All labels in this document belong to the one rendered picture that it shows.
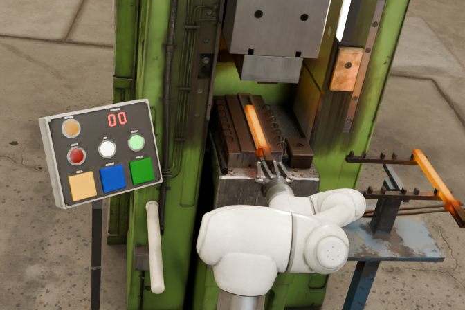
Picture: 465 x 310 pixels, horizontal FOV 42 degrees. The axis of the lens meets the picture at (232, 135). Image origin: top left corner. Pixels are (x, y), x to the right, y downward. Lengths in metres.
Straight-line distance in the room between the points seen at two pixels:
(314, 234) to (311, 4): 0.91
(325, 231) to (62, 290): 1.91
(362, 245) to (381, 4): 0.85
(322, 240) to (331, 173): 1.27
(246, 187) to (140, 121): 0.48
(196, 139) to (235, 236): 1.08
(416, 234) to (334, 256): 1.15
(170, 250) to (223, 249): 1.37
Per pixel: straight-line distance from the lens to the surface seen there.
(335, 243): 1.26
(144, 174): 1.99
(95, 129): 1.93
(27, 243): 3.23
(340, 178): 2.56
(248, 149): 2.19
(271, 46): 1.99
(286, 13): 1.96
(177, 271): 2.72
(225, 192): 2.20
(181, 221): 2.53
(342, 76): 2.26
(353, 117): 2.39
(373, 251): 2.25
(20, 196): 3.53
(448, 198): 2.15
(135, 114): 1.98
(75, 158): 1.90
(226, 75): 2.56
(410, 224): 2.44
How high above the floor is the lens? 2.17
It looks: 32 degrees down
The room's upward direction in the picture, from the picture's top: 9 degrees clockwise
